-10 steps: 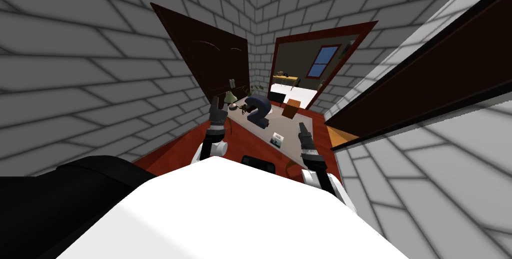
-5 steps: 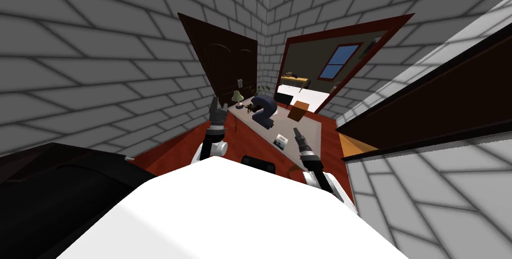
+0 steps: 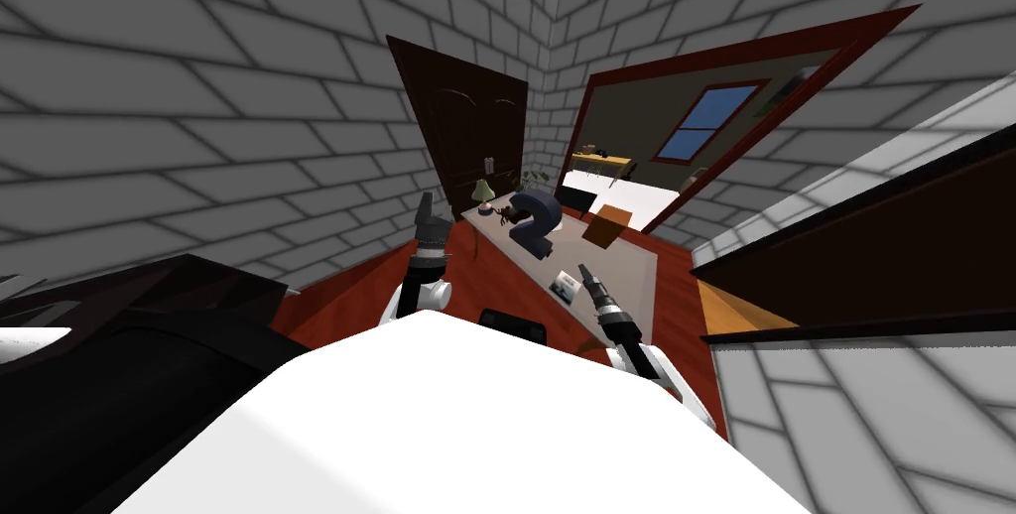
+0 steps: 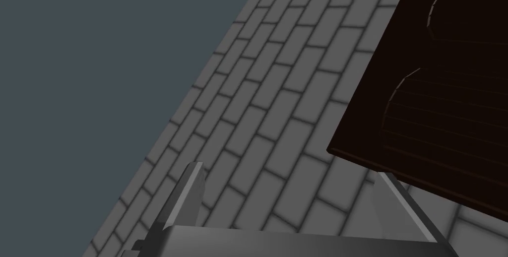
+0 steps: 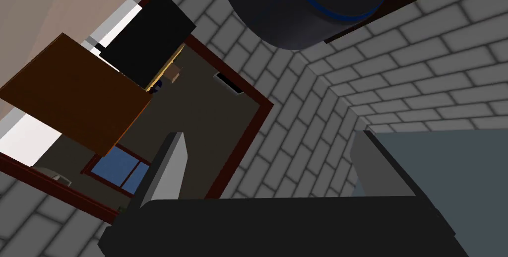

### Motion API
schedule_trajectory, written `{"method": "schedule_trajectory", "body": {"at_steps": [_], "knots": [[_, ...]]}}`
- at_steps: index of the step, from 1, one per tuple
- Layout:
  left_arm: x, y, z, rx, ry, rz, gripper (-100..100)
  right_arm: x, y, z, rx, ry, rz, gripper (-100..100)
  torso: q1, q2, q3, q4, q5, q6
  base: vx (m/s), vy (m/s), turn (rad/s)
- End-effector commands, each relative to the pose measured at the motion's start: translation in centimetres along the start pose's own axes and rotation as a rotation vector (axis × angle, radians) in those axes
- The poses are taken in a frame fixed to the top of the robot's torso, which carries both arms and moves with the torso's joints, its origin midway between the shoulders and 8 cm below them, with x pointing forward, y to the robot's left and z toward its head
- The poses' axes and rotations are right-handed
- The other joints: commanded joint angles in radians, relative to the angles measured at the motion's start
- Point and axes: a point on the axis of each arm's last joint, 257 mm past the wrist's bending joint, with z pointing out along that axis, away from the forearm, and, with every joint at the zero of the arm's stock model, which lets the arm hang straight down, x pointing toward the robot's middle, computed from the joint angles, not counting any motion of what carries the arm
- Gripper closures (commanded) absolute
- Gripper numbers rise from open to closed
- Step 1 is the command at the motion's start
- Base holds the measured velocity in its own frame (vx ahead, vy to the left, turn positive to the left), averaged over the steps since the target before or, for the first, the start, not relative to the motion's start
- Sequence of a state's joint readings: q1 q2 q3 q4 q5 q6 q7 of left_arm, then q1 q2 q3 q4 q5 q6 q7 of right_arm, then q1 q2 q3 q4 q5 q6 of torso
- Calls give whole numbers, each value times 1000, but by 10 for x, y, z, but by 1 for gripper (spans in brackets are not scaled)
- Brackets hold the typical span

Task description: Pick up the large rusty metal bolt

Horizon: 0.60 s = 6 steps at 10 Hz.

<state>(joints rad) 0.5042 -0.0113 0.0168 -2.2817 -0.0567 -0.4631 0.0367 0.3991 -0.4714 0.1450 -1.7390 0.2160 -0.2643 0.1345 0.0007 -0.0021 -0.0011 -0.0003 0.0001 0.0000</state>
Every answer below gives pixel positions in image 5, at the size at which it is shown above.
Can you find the blue window brown frame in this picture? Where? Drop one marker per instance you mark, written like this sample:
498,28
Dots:
115,166

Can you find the black box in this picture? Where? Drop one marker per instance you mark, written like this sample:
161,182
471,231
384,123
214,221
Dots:
147,38

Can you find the grey blue flat panel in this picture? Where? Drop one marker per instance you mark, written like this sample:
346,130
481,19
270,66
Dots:
468,177

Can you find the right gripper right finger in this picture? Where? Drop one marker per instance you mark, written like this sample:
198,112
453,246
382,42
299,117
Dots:
377,173

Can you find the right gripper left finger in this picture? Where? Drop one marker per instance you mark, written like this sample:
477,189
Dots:
168,173

